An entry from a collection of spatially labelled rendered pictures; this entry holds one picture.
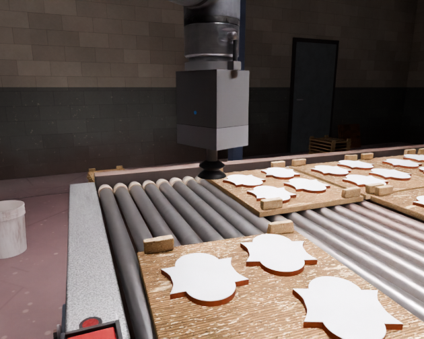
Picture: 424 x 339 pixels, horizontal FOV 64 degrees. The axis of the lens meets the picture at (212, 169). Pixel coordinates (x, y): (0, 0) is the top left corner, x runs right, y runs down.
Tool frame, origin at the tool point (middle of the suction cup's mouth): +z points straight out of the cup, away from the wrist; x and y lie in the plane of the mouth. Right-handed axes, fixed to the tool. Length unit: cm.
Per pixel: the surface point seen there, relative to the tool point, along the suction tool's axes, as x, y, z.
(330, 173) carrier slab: -80, 22, 18
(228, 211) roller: -29.5, 24.7, 20.1
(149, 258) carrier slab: 2.6, 14.4, 18.3
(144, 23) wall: -265, 426, -105
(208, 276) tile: 0.0, 0.9, 17.2
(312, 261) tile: -17.6, -7.7, 17.6
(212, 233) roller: -16.1, 17.0, 20.0
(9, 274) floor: -9, 212, 112
